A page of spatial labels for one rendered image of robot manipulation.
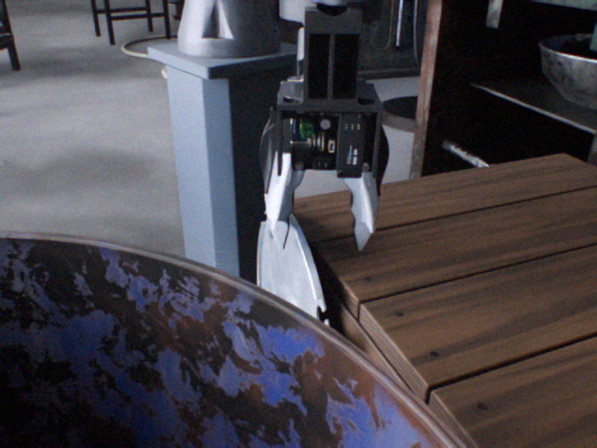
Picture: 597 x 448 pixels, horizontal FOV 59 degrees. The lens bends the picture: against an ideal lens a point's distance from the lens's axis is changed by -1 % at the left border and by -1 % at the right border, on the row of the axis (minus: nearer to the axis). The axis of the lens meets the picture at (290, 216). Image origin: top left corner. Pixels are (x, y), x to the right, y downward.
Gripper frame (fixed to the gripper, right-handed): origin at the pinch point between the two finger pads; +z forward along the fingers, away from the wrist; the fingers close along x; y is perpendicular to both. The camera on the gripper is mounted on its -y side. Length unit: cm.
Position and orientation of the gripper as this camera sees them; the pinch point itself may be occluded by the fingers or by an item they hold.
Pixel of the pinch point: (320, 232)
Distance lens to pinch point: 48.2
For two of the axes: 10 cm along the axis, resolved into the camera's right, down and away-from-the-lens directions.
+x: 10.0, 0.2, -0.2
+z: -0.1, 8.8, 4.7
